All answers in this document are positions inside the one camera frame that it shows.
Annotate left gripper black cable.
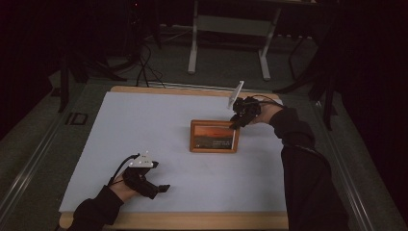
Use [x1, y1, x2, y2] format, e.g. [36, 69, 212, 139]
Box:
[107, 153, 141, 188]

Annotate black stand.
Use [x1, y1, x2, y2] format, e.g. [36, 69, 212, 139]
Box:
[57, 47, 128, 114]
[273, 32, 339, 131]

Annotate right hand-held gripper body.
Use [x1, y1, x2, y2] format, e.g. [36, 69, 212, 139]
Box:
[227, 80, 262, 127]

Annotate metal floor rail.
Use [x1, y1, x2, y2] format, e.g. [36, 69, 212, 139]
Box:
[0, 105, 70, 220]
[312, 101, 381, 231]

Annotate black floor cables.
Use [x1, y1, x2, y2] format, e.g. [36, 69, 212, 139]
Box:
[136, 41, 166, 90]

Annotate person's right hand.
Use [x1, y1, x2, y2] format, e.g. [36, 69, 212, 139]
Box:
[254, 103, 285, 125]

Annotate wooden table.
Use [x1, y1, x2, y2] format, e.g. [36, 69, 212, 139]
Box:
[59, 85, 290, 231]

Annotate person's left hand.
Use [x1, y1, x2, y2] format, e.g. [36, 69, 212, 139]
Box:
[110, 173, 142, 204]

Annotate black rectangular floor bracket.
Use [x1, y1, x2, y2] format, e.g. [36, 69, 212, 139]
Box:
[65, 112, 89, 126]

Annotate grey metal desk frame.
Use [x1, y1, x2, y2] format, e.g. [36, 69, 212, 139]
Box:
[187, 0, 283, 82]

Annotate wooden picture frame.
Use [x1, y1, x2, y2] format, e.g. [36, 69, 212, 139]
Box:
[189, 118, 242, 154]

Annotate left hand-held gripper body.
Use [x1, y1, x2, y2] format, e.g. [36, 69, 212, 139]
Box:
[123, 151, 161, 200]

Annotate white table mat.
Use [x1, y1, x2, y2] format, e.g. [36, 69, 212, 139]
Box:
[59, 90, 288, 214]

